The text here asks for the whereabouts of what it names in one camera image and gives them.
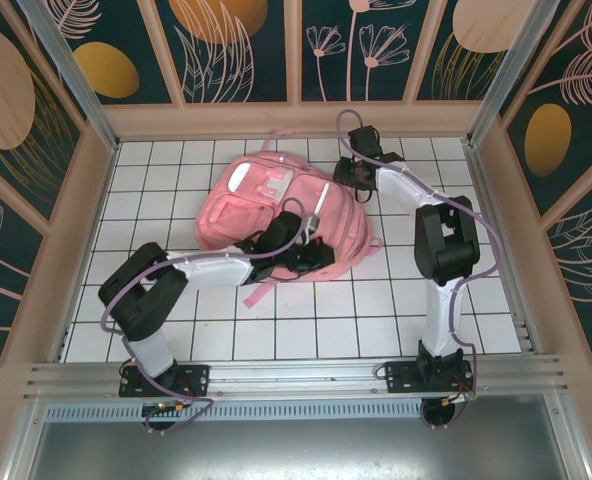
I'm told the pink backpack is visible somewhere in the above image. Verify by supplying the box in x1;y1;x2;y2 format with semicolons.
194;128;383;311

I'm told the grey metal sheet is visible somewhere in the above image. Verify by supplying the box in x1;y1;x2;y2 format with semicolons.
5;422;591;480

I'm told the aluminium side rail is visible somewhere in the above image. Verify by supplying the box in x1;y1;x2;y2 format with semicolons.
461;139;545;357
54;323;73;362

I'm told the aluminium mounting rail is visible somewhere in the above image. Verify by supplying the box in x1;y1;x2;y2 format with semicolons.
23;353;573;402

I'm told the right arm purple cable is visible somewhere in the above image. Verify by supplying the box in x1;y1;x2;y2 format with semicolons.
335;109;503;431

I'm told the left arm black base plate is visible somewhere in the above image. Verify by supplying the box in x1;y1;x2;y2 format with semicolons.
118;363;212;399

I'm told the aluminium frame post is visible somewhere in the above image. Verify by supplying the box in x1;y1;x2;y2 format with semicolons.
15;0;123;154
465;0;577;146

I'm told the slotted grey cable duct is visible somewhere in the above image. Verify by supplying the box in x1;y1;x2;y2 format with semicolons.
43;402;552;424

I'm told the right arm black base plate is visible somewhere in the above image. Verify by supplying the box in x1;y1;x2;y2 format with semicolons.
383;358;478;401

